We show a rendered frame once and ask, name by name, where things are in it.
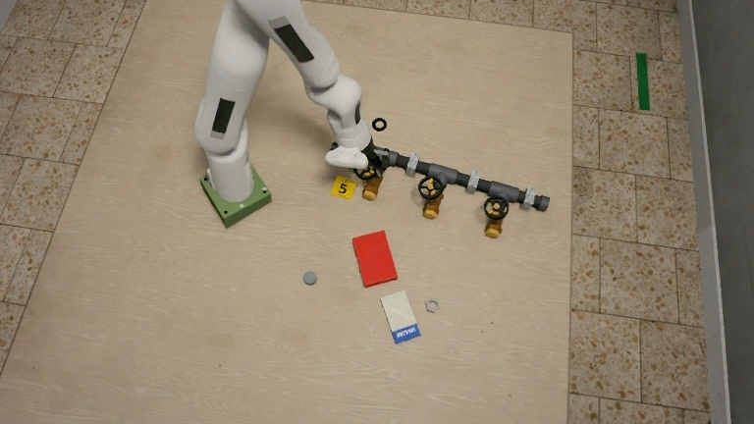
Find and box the red flat rectangular block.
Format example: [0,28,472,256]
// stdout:
[352,231,398,288]

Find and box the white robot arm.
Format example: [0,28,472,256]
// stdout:
[193,0,371,202]

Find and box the grey round disc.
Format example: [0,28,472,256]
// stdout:
[303,271,317,286]

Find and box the small grey hex nut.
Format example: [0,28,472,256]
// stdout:
[425,297,440,313]

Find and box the black rubber ring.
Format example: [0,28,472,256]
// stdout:
[372,118,387,132]

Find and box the grey pipe manifold with three valves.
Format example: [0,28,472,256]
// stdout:
[354,150,550,238]

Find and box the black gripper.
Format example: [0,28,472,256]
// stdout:
[330,136,390,177]

